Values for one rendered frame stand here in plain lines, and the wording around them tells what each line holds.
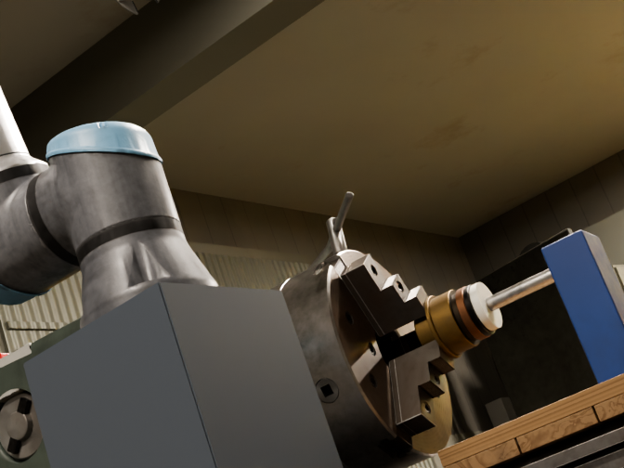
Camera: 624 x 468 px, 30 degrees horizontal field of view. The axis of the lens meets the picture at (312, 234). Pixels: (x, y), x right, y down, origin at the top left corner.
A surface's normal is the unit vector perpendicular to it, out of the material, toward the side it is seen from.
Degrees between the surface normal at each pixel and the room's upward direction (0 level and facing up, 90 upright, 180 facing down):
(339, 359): 96
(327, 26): 180
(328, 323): 77
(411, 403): 61
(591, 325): 90
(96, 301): 72
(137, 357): 90
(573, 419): 90
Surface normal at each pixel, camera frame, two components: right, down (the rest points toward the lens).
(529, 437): -0.50, -0.11
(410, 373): -0.59, -0.53
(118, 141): 0.36, -0.46
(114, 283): -0.43, -0.45
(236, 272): 0.76, -0.44
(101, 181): -0.14, -0.28
